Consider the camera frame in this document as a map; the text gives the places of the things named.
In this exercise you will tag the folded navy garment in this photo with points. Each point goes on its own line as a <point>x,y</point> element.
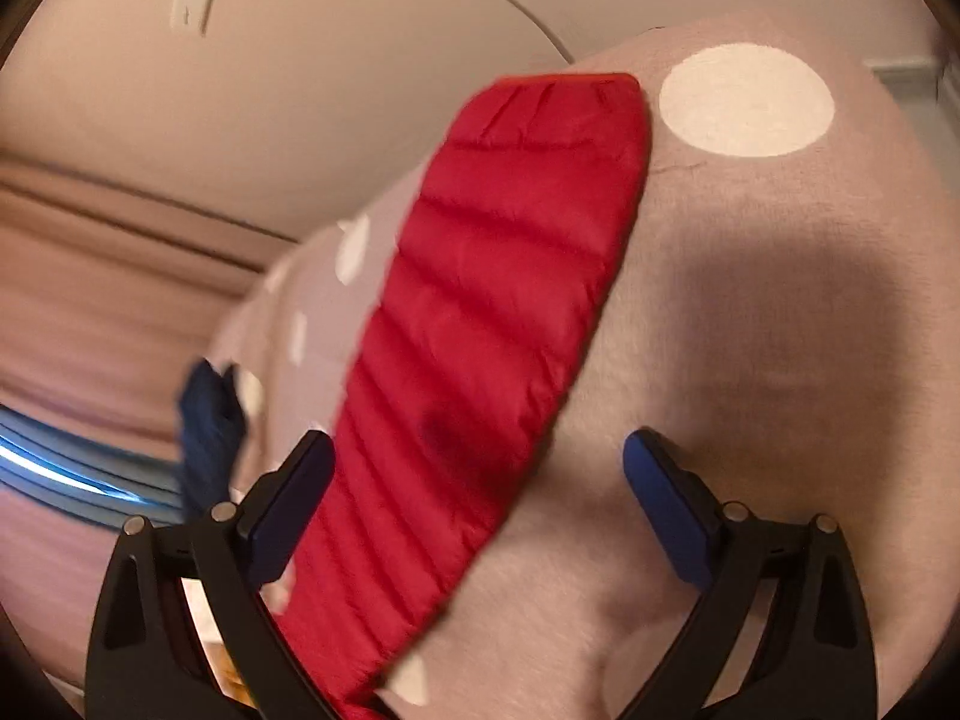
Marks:
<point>213,429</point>

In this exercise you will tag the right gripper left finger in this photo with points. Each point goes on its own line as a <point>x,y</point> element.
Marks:
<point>144,654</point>

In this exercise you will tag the grey-blue inner curtain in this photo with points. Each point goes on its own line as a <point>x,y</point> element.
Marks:
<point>94,483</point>

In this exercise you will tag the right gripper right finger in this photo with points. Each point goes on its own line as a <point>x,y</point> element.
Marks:
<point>815,658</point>

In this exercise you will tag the red puffer jacket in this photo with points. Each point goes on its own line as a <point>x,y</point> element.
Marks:
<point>498,281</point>

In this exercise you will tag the pink curtain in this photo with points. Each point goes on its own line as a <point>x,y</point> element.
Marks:
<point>109,295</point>

